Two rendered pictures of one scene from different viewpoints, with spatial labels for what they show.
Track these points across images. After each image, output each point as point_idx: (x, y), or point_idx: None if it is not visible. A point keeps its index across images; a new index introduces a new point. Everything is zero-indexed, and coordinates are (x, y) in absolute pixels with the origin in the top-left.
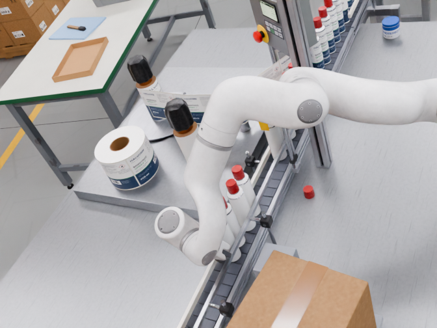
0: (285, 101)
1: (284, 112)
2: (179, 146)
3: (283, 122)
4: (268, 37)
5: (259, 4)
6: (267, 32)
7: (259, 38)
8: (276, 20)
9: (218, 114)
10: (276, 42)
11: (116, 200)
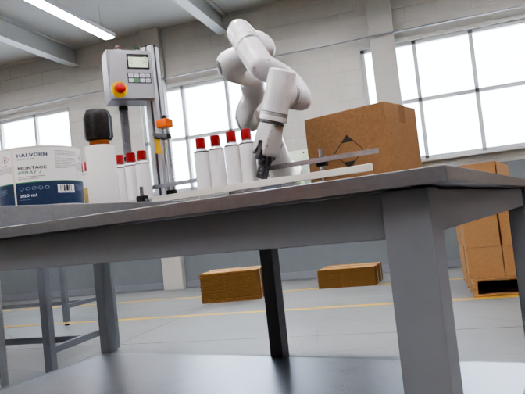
0: (266, 34)
1: (269, 39)
2: (105, 160)
3: (269, 44)
4: (128, 89)
5: (124, 59)
6: (127, 84)
7: (125, 86)
8: (148, 66)
9: (251, 26)
10: (138, 91)
11: (80, 210)
